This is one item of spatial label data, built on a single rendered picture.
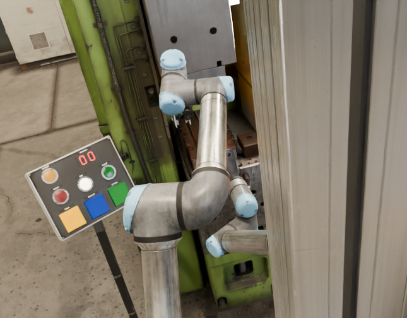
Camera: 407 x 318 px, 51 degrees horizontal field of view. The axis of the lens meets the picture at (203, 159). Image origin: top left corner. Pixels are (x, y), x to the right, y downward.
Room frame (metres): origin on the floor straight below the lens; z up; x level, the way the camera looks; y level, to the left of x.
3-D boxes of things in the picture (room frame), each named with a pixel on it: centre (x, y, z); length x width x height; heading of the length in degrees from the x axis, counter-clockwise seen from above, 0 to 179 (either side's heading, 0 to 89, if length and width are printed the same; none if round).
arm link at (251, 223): (1.17, -0.10, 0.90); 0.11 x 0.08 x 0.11; 126
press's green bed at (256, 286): (1.79, -0.08, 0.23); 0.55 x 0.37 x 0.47; 6
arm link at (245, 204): (1.18, -0.12, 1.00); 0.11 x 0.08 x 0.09; 7
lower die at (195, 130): (1.77, -0.03, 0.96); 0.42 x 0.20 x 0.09; 6
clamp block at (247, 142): (1.64, -0.22, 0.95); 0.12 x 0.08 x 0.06; 6
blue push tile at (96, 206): (1.31, 0.43, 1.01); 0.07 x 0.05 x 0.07; 121
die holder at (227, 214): (1.79, -0.08, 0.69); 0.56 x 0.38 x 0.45; 6
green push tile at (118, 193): (1.36, 0.35, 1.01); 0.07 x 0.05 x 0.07; 121
